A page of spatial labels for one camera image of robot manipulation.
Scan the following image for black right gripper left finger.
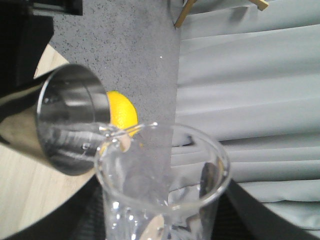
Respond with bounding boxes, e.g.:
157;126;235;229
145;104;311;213
6;178;106;240

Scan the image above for clear glass beaker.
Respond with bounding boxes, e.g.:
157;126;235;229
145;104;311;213
94;122;231;240

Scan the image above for light wooden cutting board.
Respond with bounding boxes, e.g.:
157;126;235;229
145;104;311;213
0;45;94;240

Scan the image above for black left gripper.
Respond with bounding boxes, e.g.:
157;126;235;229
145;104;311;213
0;0;83;126

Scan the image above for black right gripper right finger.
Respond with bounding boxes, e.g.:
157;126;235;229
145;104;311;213
212;180;318;240

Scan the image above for yellow lemon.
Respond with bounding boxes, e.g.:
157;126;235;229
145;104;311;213
98;90;138;155

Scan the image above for wooden stand legs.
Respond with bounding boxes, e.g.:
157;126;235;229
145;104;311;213
173;0;269;28

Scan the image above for steel double jigger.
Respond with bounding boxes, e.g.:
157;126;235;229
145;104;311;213
0;63;111;176

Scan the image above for grey curtain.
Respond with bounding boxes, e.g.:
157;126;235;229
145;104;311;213
175;0;320;235

